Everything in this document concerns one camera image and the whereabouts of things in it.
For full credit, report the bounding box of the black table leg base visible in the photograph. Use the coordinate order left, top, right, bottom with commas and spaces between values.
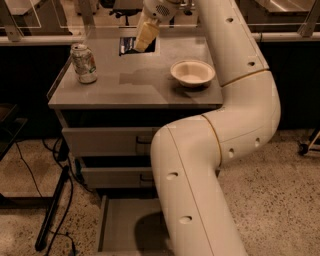
0, 166, 69, 252

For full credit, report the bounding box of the grey middle drawer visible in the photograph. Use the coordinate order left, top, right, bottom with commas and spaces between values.
82, 167, 154, 188

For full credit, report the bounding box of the crumpled white soda can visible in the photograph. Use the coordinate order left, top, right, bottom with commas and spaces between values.
70, 43, 97, 84

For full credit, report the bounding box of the grey open bottom drawer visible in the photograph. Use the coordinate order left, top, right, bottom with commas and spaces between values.
95, 196, 174, 256

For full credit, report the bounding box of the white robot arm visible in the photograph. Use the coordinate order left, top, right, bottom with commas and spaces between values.
151, 0, 281, 256

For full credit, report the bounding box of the black caster wheel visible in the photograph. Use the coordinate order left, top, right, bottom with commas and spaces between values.
298, 143, 309, 156

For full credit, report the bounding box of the grey metal drawer cabinet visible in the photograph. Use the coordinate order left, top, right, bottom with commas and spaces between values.
49, 27, 223, 199

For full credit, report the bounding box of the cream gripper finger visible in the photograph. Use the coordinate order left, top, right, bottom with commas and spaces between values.
134, 13, 159, 52

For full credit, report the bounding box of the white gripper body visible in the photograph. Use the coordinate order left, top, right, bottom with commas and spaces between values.
143, 0, 181, 22

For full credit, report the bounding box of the grey top drawer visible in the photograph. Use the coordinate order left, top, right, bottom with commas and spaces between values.
62, 127, 158, 157

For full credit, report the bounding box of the black office chair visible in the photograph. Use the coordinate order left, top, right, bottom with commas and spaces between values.
99, 0, 143, 26

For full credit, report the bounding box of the dark blue rxbar wrapper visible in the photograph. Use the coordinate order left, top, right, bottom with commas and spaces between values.
119, 37, 156, 56

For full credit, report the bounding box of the white paper bowl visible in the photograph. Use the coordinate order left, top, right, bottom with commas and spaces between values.
170, 60, 216, 88

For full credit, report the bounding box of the black floor cable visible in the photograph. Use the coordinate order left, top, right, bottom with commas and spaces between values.
13, 137, 94, 256

